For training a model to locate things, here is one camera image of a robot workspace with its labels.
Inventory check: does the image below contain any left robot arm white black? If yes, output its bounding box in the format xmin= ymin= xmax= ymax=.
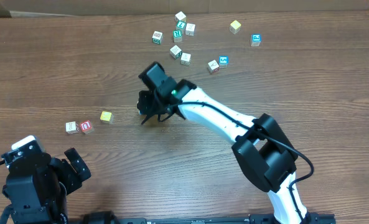
xmin=0 ymin=148 xmax=91 ymax=224

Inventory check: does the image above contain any red edged picture block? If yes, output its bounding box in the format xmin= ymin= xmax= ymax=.
xmin=208 ymin=60 xmax=220 ymax=74

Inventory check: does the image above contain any white letter I block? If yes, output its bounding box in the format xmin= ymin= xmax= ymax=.
xmin=65 ymin=121 xmax=79 ymax=134

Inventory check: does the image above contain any green letter L block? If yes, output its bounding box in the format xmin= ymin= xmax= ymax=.
xmin=175 ymin=21 xmax=187 ymax=32

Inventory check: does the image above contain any blue number 5 block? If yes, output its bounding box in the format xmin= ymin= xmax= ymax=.
xmin=218 ymin=55 xmax=229 ymax=68

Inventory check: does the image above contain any white picture block upper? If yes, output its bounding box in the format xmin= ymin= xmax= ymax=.
xmin=185 ymin=23 xmax=195 ymax=36

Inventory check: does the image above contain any yellow block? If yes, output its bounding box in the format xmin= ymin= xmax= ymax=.
xmin=229 ymin=20 xmax=241 ymax=34
xmin=100 ymin=111 xmax=114 ymax=124

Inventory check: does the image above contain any yellow block far right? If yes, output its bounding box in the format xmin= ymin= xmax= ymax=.
xmin=229 ymin=20 xmax=241 ymax=34

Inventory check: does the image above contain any white top back block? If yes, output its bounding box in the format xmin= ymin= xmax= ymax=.
xmin=175 ymin=11 xmax=187 ymax=22

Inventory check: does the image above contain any green edged picture block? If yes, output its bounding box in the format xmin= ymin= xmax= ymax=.
xmin=169 ymin=45 xmax=182 ymax=60

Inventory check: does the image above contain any green letter B block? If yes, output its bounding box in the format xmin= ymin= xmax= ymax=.
xmin=152 ymin=31 xmax=163 ymax=45

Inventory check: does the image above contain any green letter R block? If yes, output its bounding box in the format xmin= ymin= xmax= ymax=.
xmin=172 ymin=30 xmax=182 ymax=43

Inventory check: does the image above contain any red letter U block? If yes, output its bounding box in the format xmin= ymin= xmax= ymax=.
xmin=80 ymin=120 xmax=95 ymax=134

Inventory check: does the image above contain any yellow top block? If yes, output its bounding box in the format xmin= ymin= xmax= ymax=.
xmin=100 ymin=111 xmax=114 ymax=124

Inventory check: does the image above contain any blue letter P block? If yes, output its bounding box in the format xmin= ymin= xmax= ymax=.
xmin=250 ymin=34 xmax=261 ymax=47

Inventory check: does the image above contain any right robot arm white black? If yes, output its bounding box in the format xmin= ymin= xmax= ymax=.
xmin=137 ymin=62 xmax=310 ymax=223

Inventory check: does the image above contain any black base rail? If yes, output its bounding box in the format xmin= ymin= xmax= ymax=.
xmin=59 ymin=210 xmax=337 ymax=224

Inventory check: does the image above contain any plain white picture block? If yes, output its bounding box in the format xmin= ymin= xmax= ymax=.
xmin=180 ymin=53 xmax=191 ymax=66

